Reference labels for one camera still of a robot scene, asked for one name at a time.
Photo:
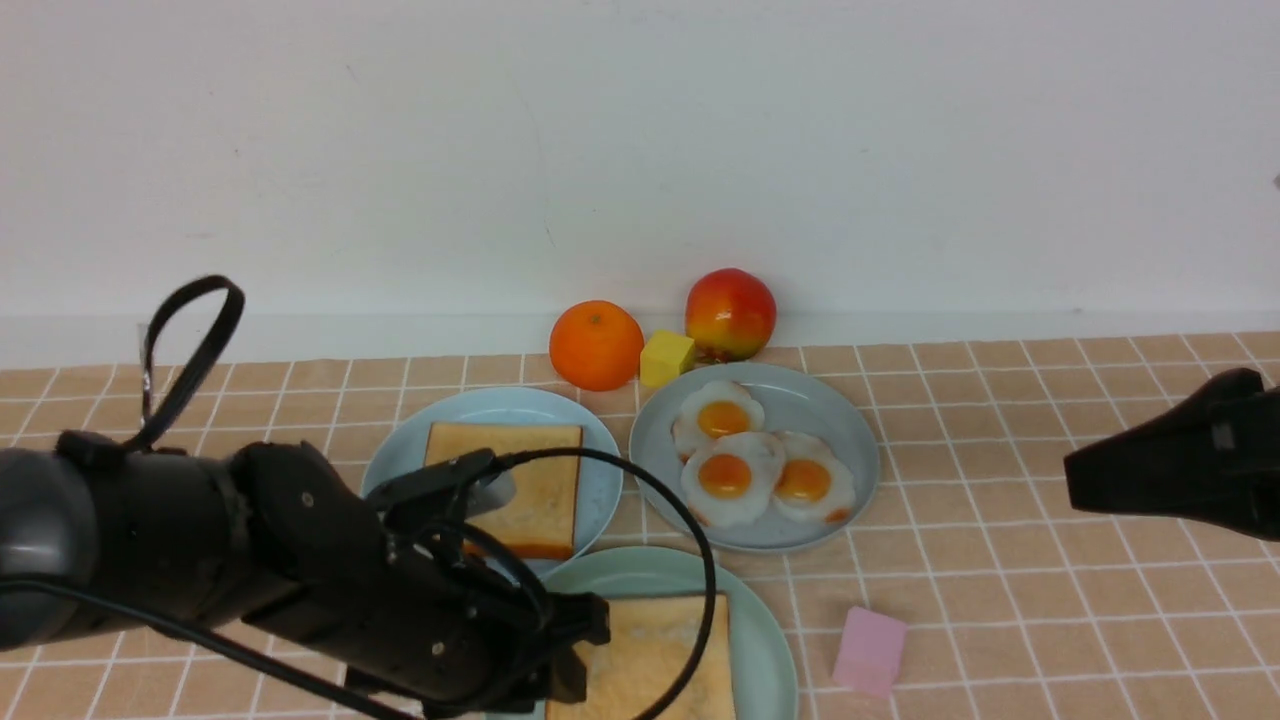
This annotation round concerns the beige checkered tablecloth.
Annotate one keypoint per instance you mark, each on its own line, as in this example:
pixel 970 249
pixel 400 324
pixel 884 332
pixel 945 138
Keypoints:
pixel 1017 605

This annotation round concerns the light blue plate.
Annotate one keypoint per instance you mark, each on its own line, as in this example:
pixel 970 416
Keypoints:
pixel 599 487

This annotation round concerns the grey plate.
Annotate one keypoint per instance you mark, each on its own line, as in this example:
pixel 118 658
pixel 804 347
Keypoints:
pixel 792 401

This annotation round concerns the fried egg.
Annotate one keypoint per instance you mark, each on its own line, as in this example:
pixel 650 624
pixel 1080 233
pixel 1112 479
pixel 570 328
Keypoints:
pixel 729 483
pixel 715 410
pixel 815 487

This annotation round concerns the toast slice on green plate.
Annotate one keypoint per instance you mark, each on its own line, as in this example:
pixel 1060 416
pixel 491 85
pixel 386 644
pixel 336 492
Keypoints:
pixel 651 641

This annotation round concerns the orange fruit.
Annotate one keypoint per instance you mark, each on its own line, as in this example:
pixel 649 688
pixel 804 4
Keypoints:
pixel 596 346

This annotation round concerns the yellow cube block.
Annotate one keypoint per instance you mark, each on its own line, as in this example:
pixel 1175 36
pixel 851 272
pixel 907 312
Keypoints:
pixel 665 357

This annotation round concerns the fried egg back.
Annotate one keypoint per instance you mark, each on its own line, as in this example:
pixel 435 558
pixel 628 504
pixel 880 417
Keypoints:
pixel 715 410

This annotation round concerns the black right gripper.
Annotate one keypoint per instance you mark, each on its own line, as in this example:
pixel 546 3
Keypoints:
pixel 1214 457

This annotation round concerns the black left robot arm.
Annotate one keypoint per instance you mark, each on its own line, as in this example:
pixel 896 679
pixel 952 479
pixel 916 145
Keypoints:
pixel 98 539

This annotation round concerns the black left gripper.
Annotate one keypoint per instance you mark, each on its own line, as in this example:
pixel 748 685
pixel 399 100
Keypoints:
pixel 406 592

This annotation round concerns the mint green plate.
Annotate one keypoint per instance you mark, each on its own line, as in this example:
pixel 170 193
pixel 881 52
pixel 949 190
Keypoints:
pixel 763 672

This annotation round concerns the pink cube block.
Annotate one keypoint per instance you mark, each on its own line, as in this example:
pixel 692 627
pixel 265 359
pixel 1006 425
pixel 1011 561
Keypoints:
pixel 870 653

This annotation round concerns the toast slice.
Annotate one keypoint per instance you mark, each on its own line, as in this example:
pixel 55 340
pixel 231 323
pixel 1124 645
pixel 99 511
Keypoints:
pixel 540 521
pixel 651 641

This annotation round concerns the red yellow apple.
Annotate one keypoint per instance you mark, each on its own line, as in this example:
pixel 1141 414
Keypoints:
pixel 730 315

